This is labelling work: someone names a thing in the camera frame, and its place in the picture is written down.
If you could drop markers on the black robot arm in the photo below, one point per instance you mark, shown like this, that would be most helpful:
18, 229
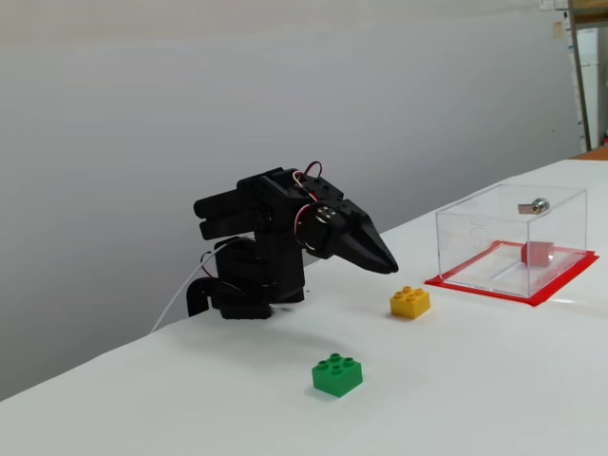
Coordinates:
266, 214

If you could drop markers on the transparent plastic box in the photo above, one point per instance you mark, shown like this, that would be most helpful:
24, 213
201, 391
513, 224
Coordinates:
475, 223

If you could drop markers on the yellow lego brick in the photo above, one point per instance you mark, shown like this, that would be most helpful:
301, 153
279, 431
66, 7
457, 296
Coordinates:
409, 304

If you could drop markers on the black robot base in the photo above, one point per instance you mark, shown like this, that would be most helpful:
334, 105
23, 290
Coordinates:
244, 311

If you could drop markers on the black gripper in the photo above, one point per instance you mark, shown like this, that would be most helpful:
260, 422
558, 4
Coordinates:
352, 231

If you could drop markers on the red lego brick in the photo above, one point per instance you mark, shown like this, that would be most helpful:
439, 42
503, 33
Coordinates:
537, 254

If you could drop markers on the metal rack post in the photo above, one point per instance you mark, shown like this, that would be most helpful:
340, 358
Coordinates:
580, 76

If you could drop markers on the white refrigerator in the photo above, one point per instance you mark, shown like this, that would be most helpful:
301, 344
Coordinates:
590, 85

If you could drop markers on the red tape base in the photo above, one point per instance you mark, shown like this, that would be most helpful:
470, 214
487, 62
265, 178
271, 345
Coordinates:
541, 298

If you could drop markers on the metal cam lock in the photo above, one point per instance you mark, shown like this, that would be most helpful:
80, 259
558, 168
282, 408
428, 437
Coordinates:
536, 205

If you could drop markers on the black table clamp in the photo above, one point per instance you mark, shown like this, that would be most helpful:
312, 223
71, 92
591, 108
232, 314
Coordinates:
195, 297

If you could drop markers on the small paper note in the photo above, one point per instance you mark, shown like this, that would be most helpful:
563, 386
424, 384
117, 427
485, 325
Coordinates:
556, 29

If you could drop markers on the green lego brick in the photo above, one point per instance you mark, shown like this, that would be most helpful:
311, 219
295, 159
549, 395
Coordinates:
336, 377

